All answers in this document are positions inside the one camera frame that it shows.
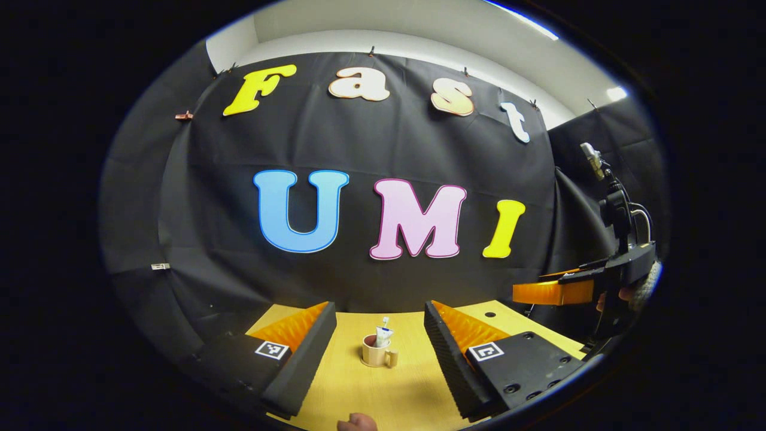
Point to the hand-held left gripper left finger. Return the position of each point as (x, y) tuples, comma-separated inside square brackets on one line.
[(302, 365)]

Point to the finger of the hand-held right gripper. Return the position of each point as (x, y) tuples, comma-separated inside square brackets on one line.
[(556, 292)]

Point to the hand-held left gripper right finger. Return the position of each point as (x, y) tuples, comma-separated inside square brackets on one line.
[(452, 365)]

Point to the beige cup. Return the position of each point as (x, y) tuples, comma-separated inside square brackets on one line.
[(374, 357)]

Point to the white toothpaste tube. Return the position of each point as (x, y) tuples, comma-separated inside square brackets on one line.
[(383, 336)]

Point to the wooden desktop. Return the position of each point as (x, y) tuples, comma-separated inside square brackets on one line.
[(383, 395)]

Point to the black backdrop cloth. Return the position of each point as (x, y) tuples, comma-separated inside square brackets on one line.
[(359, 281)]

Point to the copper cloth clip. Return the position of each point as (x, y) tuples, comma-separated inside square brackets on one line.
[(184, 115)]

